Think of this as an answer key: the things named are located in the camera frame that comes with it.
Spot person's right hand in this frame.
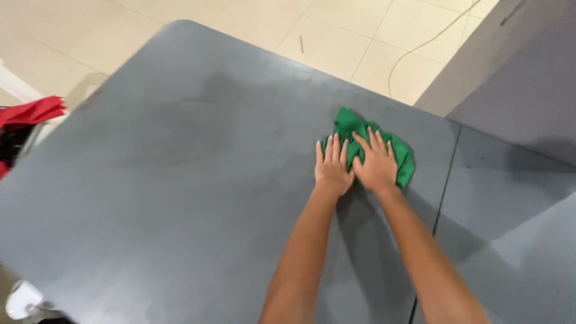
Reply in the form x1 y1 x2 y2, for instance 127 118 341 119
351 126 398 193

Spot person's left hand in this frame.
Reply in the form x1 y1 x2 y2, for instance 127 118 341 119
314 133 356 197

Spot green cloth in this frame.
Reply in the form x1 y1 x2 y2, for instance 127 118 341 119
321 106 415 190

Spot grey cabinet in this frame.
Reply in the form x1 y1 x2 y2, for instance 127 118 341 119
413 0 576 168

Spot red cloth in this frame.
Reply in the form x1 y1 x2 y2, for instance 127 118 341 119
0 95 67 131

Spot white shoe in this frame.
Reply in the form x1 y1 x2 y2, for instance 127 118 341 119
4 280 46 321

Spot white cable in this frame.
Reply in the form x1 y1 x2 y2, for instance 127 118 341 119
387 0 484 97

